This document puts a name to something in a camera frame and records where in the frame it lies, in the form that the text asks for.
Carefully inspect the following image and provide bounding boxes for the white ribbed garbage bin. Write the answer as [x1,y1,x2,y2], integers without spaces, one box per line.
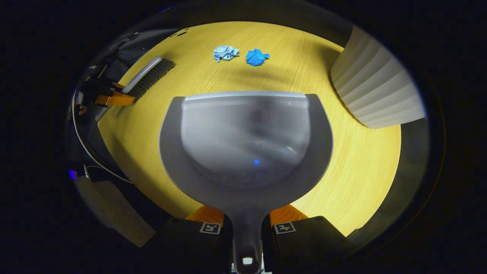
[330,26,427,129]

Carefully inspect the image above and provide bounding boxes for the white cable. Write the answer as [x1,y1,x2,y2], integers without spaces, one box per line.
[72,89,134,184]

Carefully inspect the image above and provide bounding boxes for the light blue paper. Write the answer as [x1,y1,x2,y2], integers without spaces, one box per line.
[213,46,240,62]

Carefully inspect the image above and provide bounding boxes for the wooden desktop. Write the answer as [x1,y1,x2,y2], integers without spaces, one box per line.
[97,21,402,236]

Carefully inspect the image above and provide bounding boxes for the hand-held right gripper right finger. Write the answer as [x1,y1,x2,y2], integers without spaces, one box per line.
[263,204,355,274]

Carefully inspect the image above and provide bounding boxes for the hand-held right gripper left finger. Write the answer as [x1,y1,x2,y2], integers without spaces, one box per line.
[150,205,233,274]

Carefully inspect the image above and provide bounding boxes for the grey dustpan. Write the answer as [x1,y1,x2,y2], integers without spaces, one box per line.
[159,91,334,274]

